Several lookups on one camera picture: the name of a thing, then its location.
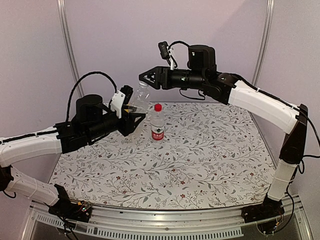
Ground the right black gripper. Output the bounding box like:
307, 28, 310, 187
138, 65, 206, 90

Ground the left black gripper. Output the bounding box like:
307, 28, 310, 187
86, 106, 146, 141

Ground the clear plastic bottle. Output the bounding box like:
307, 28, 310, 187
128, 81, 150, 114

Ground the white blue bottle cap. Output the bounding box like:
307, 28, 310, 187
139, 79, 152, 86

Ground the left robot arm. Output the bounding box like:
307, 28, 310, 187
0, 91, 146, 217

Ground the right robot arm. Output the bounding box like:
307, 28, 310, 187
139, 42, 309, 218

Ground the red cap water bottle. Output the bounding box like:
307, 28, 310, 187
150, 103, 165, 146

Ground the floral table mat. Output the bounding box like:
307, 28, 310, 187
50, 103, 275, 210

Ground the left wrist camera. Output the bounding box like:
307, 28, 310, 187
109, 85, 133, 119

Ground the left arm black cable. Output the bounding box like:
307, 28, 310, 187
65, 71, 119, 123

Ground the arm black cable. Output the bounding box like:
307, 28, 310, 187
65, 71, 119, 123
284, 109, 320, 226

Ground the left metal frame post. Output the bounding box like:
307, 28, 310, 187
56, 0, 80, 83

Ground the metal frame post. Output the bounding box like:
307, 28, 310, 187
252, 0, 275, 87
56, 0, 80, 83

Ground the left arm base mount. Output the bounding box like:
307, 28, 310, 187
48, 184, 93, 223

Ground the right metal frame post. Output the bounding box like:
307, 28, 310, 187
252, 0, 275, 87

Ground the aluminium front rail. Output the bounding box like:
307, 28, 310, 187
21, 195, 314, 240

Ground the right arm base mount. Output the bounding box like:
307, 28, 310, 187
241, 196, 285, 235

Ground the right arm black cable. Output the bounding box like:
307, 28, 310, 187
284, 109, 320, 226

